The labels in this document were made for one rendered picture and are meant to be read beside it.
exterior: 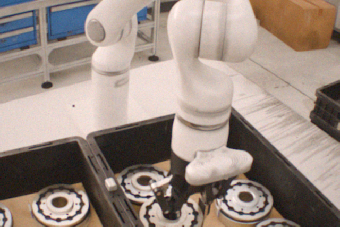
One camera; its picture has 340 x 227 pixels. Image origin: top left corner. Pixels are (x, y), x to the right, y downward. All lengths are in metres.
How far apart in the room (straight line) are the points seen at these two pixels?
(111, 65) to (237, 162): 0.50
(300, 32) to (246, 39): 3.02
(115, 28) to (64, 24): 1.78
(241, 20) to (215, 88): 0.09
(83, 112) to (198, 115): 0.66
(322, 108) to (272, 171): 0.98
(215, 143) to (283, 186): 0.24
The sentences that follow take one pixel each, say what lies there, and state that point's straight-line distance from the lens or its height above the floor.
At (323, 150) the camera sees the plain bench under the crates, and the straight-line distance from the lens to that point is 1.18.
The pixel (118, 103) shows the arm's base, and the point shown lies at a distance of 1.01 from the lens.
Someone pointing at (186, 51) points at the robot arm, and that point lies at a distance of 0.47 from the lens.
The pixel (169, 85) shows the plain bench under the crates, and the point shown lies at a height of 0.70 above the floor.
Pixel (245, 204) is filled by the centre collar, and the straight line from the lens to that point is 0.71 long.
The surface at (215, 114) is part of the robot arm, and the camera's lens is 0.51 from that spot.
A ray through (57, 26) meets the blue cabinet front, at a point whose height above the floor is 0.40.
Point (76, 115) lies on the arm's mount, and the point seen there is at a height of 0.74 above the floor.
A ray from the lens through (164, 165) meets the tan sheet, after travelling 0.83.
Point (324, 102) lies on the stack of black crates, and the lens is 1.70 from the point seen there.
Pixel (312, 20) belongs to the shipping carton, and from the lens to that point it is 3.51.
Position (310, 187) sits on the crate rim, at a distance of 0.68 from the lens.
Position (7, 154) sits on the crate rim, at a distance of 0.72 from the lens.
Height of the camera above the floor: 1.37
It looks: 32 degrees down
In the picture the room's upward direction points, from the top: 4 degrees clockwise
